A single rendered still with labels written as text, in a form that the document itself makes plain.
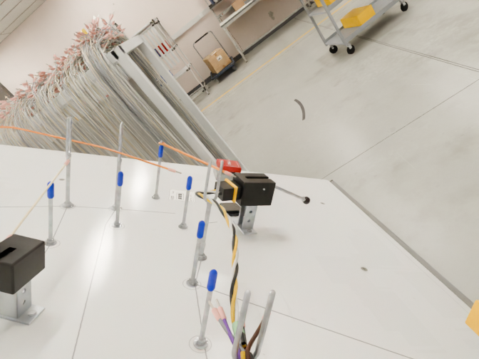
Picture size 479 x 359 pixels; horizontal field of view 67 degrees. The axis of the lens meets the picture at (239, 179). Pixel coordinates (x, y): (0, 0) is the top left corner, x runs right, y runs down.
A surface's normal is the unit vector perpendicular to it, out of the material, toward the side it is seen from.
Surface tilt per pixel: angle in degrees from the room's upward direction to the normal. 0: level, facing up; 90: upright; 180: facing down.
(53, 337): 47
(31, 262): 134
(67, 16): 90
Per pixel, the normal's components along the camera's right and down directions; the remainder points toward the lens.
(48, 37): 0.07, 0.45
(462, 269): -0.59, -0.70
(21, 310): 0.97, 0.22
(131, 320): 0.18, -0.93
